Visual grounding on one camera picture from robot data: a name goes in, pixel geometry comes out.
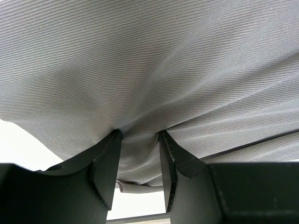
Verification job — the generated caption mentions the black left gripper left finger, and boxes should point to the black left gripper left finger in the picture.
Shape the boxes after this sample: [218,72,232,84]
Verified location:
[0,130,121,224]

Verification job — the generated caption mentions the grey trousers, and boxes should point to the grey trousers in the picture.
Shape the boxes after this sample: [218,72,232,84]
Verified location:
[0,0,299,193]

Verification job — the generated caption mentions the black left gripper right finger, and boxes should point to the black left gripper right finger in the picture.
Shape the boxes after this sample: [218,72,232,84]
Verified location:
[159,131,299,224]

